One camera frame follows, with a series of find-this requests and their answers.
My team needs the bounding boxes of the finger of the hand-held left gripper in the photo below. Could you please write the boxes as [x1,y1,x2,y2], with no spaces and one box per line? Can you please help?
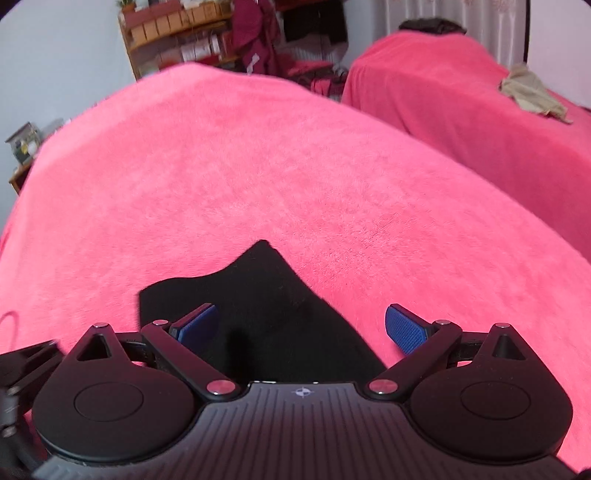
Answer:
[0,339,64,393]

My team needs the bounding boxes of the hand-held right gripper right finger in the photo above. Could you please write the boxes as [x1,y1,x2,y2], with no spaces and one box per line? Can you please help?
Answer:
[362,304,529,402]

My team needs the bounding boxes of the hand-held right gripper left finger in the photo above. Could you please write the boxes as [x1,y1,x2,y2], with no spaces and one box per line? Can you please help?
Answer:
[65,303,242,402]

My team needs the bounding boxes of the black knit pants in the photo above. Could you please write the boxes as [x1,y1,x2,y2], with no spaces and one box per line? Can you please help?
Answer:
[139,239,387,384]

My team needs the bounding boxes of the pink fleece blanket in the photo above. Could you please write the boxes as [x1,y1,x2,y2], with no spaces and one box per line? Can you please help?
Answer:
[0,62,591,476]

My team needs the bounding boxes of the small cluttered side table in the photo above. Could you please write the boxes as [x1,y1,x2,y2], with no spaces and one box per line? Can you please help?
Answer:
[4,118,65,196]

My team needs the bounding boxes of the beige garment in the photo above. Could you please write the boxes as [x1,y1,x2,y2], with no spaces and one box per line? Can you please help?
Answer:
[499,64,574,124]

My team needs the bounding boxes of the wooden shelf with boxes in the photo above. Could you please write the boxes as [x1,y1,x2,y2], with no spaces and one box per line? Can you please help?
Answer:
[117,0,237,82]

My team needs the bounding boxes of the maroon hanging garment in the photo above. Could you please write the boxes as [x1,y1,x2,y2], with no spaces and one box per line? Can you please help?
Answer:
[232,0,283,78]

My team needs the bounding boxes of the dark crumpled garment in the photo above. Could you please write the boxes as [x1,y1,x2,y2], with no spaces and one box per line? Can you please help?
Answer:
[398,17,468,36]

